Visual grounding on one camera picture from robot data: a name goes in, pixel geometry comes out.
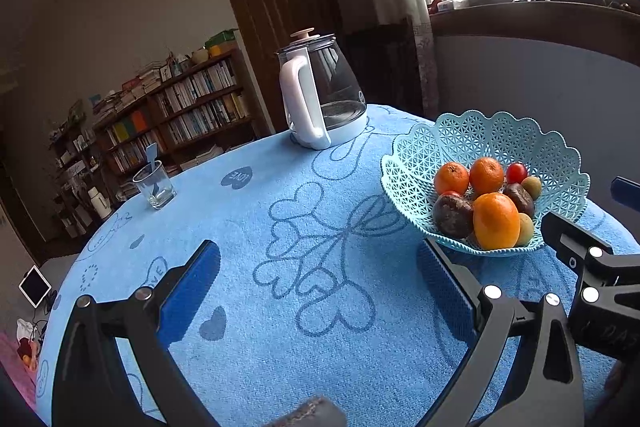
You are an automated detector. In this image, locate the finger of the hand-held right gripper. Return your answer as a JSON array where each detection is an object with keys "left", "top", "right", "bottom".
[
  {"left": 611, "top": 176, "right": 640, "bottom": 210},
  {"left": 541, "top": 211, "right": 640, "bottom": 308}
]

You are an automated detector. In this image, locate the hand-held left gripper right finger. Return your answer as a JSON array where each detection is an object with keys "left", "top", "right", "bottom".
[{"left": 417, "top": 237, "right": 585, "bottom": 427}]

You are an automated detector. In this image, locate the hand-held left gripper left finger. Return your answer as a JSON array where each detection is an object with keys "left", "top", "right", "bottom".
[{"left": 51, "top": 239, "right": 222, "bottom": 427}]

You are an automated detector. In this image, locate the yellow-brown longan fruit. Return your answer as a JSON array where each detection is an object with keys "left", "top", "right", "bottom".
[
  {"left": 515, "top": 213, "right": 535, "bottom": 248},
  {"left": 521, "top": 176, "right": 544, "bottom": 201}
]

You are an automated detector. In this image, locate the dark purple passion fruit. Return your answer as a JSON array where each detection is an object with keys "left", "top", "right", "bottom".
[
  {"left": 502, "top": 183, "right": 536, "bottom": 218},
  {"left": 433, "top": 196, "right": 474, "bottom": 239}
]

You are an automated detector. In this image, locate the small oval orange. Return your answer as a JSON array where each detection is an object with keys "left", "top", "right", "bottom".
[{"left": 472, "top": 192, "right": 521, "bottom": 251}]

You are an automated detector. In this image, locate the small red tomato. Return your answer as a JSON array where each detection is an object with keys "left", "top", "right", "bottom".
[{"left": 506, "top": 162, "right": 530, "bottom": 185}]

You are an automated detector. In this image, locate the round orange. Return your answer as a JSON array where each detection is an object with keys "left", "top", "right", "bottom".
[{"left": 469, "top": 157, "right": 505, "bottom": 195}]

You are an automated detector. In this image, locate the large mandarin orange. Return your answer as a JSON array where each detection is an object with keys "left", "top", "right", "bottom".
[{"left": 434, "top": 161, "right": 471, "bottom": 196}]

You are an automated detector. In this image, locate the light blue lattice fruit basket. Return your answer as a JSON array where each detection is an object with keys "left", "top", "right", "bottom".
[{"left": 381, "top": 109, "right": 591, "bottom": 258}]

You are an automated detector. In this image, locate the clear glass cup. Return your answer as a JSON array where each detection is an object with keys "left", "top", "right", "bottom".
[{"left": 132, "top": 160, "right": 177, "bottom": 210}]

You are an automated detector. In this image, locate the blue printed towel tablecloth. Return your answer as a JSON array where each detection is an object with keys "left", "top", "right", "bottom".
[{"left": 35, "top": 103, "right": 640, "bottom": 427}]

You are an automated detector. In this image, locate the white thermos bottle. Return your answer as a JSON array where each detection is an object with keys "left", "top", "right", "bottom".
[{"left": 87, "top": 187, "right": 113, "bottom": 220}]

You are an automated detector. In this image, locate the white tablet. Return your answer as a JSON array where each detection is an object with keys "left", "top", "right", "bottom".
[{"left": 19, "top": 265, "right": 52, "bottom": 308}]

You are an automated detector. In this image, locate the cluttered metal storage rack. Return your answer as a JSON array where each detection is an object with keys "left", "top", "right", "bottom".
[{"left": 47, "top": 99, "right": 108, "bottom": 238}]

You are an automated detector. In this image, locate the wooden bookshelf with books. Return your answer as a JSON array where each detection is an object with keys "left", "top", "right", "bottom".
[{"left": 92, "top": 49, "right": 261, "bottom": 188}]

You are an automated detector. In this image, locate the pink cloth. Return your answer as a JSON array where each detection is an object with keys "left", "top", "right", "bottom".
[{"left": 0, "top": 332, "right": 37, "bottom": 408}]

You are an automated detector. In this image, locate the dark wooden chair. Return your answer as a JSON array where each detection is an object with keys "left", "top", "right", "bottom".
[{"left": 345, "top": 24, "right": 426, "bottom": 112}]

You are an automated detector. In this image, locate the green box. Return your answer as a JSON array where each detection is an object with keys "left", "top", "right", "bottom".
[{"left": 205, "top": 29, "right": 238, "bottom": 48}]

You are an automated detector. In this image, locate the beige curtain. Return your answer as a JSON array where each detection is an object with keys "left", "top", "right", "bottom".
[{"left": 370, "top": 0, "right": 436, "bottom": 118}]

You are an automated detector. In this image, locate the brown wooden door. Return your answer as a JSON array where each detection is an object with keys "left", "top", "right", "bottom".
[{"left": 215, "top": 0, "right": 351, "bottom": 132}]

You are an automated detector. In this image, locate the glass kettle with white handle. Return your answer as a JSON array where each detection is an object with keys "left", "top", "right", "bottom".
[{"left": 276, "top": 29, "right": 368, "bottom": 151}]

